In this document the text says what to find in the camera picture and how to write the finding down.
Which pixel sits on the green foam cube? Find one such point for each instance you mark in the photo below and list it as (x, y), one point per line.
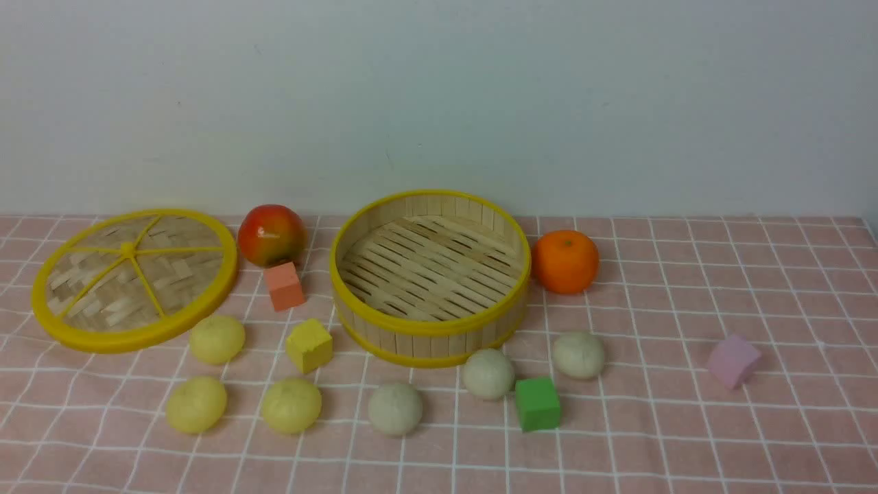
(538, 404)

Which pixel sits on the white bun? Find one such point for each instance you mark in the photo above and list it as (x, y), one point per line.
(579, 355)
(395, 409)
(488, 374)

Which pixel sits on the orange tangerine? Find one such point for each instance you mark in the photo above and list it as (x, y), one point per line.
(565, 261)

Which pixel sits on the red apple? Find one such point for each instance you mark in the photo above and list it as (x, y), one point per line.
(270, 235)

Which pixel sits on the pink checked tablecloth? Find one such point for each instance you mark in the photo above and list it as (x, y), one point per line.
(802, 290)

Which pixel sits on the yellow bun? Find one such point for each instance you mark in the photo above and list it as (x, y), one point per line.
(291, 405)
(217, 339)
(196, 405)

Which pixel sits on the pink foam cube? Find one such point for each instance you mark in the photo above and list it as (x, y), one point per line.
(733, 360)

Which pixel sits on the yellow bamboo steamer tray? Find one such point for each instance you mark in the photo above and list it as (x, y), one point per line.
(428, 277)

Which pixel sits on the yellow bamboo steamer lid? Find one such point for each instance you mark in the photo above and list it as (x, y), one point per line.
(135, 281)

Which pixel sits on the salmon foam cube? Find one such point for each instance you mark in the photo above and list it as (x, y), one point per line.
(284, 286)

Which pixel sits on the yellow foam cube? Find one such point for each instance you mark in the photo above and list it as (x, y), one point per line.
(309, 346)

